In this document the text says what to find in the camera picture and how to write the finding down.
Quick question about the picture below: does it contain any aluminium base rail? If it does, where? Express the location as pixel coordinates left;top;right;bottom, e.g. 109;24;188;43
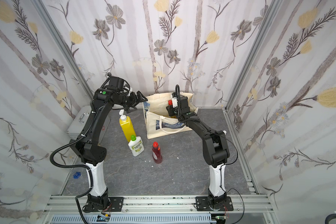
44;194;281;224

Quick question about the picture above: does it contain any large yellow pump soap bottle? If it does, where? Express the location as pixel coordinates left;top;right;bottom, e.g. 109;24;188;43
119;109;136;142

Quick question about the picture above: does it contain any small blue object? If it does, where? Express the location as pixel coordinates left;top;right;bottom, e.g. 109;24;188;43
73;172;81;179

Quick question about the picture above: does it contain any white bottle green cap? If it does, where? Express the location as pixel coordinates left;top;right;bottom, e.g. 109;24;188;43
128;135;145;157

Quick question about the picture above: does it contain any cream starry night tote bag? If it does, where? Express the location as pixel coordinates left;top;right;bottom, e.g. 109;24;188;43
143;92;192;139

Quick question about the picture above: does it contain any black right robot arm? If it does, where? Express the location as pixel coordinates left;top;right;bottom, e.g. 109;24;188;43
166;93;230;211

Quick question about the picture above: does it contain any red dish soap bottle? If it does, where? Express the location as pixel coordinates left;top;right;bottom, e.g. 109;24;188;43
152;141;162;164

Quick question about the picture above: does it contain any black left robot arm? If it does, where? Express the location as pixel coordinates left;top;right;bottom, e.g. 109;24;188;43
49;87;148;213

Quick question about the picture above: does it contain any silver metal case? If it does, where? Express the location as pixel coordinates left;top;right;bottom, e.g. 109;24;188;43
67;105;111;143

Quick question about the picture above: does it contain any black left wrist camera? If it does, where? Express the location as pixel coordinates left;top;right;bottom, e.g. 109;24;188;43
107;77;126;92

